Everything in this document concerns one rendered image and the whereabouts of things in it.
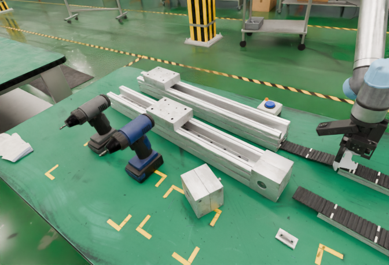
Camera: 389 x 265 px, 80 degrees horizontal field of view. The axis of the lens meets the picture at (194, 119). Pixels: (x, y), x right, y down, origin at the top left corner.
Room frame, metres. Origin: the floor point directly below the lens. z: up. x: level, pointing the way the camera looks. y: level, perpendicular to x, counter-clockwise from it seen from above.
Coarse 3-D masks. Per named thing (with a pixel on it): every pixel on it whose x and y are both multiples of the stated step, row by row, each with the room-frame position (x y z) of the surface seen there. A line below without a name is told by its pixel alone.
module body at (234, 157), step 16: (112, 96) 0.97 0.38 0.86; (128, 96) 1.01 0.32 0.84; (144, 96) 0.94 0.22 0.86; (128, 112) 0.90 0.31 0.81; (144, 112) 0.81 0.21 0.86; (160, 128) 0.73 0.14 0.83; (192, 128) 0.70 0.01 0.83; (208, 128) 0.66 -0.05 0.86; (176, 144) 0.67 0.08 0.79; (192, 144) 0.61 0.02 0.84; (208, 144) 0.57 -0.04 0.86; (224, 144) 0.60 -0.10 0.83; (240, 144) 0.56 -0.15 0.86; (208, 160) 0.56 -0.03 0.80; (224, 160) 0.52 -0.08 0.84; (240, 160) 0.49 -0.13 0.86; (256, 160) 0.50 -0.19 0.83; (240, 176) 0.46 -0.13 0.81
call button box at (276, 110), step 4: (264, 100) 0.83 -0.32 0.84; (260, 104) 0.80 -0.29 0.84; (264, 104) 0.80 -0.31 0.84; (276, 104) 0.79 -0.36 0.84; (280, 104) 0.79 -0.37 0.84; (260, 108) 0.78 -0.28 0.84; (264, 108) 0.77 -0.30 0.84; (268, 108) 0.77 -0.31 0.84; (272, 108) 0.76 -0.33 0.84; (276, 108) 0.76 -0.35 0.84; (280, 108) 0.77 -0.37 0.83; (268, 112) 0.75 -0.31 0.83; (272, 112) 0.74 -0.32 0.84; (276, 112) 0.75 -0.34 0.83; (280, 112) 0.78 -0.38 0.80
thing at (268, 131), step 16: (160, 96) 1.01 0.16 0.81; (176, 96) 0.93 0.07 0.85; (192, 96) 0.94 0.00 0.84; (208, 96) 0.88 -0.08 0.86; (208, 112) 0.79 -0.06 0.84; (224, 112) 0.74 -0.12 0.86; (240, 112) 0.77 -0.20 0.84; (256, 112) 0.72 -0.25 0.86; (224, 128) 0.74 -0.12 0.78; (240, 128) 0.68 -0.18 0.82; (256, 128) 0.64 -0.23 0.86; (272, 128) 0.62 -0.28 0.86; (288, 128) 0.64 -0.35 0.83; (272, 144) 0.59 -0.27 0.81
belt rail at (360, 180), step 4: (340, 172) 0.45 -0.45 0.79; (344, 172) 0.45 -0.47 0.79; (348, 172) 0.44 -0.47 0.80; (348, 176) 0.43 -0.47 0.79; (352, 176) 0.43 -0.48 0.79; (356, 176) 0.42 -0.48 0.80; (356, 180) 0.42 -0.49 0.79; (360, 180) 0.41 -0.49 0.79; (364, 180) 0.41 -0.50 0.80; (364, 184) 0.40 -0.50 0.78; (368, 184) 0.40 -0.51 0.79; (372, 184) 0.39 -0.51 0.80; (376, 184) 0.39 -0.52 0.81; (372, 188) 0.39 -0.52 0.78; (376, 188) 0.38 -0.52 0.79; (380, 188) 0.38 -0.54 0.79; (384, 188) 0.37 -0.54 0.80; (384, 192) 0.37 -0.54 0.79; (388, 192) 0.36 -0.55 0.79
